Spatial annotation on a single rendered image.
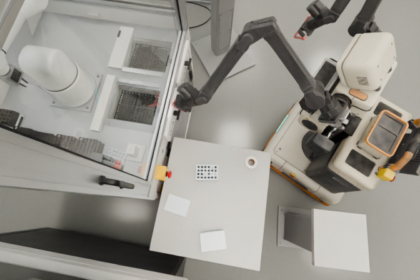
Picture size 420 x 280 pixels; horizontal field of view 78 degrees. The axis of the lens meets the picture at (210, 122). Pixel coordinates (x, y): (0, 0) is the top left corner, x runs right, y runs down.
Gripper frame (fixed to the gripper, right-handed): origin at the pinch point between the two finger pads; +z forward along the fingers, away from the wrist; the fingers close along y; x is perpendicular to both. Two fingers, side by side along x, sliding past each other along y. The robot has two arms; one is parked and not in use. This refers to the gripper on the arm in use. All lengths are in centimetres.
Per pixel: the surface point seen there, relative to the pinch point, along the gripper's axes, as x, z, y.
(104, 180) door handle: 47, -46, 41
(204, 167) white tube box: 28.2, -5.2, -24.8
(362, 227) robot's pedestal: 41, -62, -93
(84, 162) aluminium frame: 44, -53, 49
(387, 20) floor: -169, -47, -188
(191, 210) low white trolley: 52, -1, -26
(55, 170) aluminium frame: 47, -60, 55
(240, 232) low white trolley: 57, -19, -47
